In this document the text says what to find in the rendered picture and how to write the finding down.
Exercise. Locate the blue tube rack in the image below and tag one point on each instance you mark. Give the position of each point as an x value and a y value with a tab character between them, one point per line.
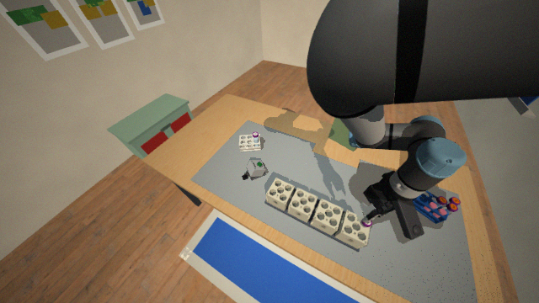
419	205

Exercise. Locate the beige block with round holes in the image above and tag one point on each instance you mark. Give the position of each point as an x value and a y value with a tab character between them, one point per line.
327	212
299	198
278	191
357	235

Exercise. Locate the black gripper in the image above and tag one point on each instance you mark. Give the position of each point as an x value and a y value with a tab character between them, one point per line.
380	194

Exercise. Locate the grey bench mat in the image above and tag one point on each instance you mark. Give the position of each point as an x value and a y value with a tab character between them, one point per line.
433	268

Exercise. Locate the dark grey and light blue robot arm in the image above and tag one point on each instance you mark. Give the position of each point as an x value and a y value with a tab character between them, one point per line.
447	50

